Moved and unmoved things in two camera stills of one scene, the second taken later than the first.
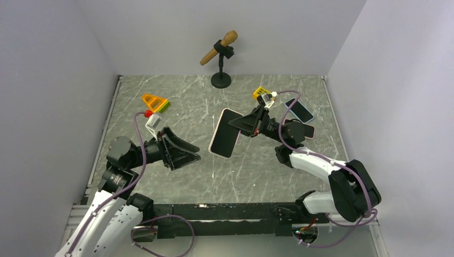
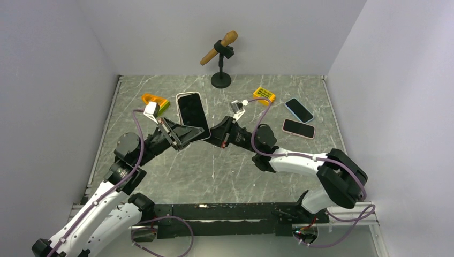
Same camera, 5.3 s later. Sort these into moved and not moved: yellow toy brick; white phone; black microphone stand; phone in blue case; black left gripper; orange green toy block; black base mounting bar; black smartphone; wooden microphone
Moved: black smartphone; white phone; black left gripper
Not moved: black microphone stand; black base mounting bar; orange green toy block; phone in blue case; yellow toy brick; wooden microphone
